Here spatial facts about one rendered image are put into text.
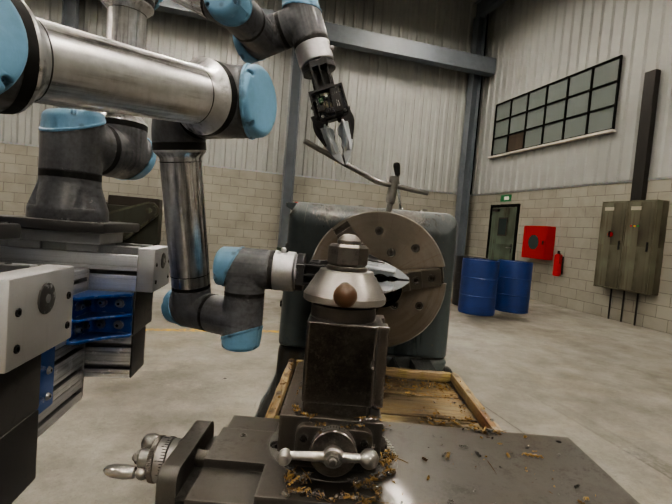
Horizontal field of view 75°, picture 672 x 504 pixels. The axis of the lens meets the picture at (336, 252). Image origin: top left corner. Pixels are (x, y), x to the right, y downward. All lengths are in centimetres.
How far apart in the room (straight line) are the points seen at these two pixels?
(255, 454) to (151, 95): 44
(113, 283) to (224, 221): 990
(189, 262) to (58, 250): 28
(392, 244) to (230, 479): 68
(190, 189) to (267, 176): 1014
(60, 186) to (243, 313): 45
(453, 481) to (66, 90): 55
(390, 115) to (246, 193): 428
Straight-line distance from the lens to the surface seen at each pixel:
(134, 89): 62
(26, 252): 106
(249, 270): 81
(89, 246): 101
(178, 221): 87
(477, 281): 732
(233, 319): 84
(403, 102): 1233
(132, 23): 123
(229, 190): 1089
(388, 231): 100
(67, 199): 103
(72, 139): 105
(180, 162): 86
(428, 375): 98
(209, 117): 72
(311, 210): 117
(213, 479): 45
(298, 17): 102
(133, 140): 116
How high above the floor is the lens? 119
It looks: 3 degrees down
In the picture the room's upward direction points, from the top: 5 degrees clockwise
